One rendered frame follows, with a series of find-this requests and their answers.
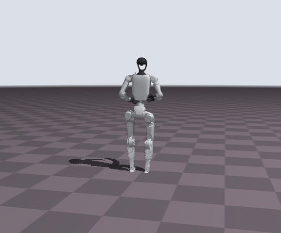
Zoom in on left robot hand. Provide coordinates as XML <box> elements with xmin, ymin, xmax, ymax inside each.
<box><xmin>128</xmin><ymin>97</ymin><xmax>139</xmax><ymax>104</ymax></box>

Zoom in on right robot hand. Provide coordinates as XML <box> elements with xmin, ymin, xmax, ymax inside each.
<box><xmin>147</xmin><ymin>94</ymin><xmax>156</xmax><ymax>102</ymax></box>

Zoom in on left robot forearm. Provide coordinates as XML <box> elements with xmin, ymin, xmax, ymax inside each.
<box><xmin>120</xmin><ymin>95</ymin><xmax>131</xmax><ymax>101</ymax></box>

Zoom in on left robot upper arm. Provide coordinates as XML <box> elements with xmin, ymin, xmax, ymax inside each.
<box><xmin>119</xmin><ymin>75</ymin><xmax>132</xmax><ymax>97</ymax></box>

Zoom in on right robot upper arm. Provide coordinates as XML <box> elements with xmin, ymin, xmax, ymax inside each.
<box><xmin>150</xmin><ymin>76</ymin><xmax>162</xmax><ymax>99</ymax></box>

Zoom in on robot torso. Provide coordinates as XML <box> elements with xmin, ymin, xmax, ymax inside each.
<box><xmin>132</xmin><ymin>73</ymin><xmax>151</xmax><ymax>118</ymax></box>

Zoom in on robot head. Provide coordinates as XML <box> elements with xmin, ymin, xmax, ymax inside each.
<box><xmin>137</xmin><ymin>57</ymin><xmax>147</xmax><ymax>75</ymax></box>

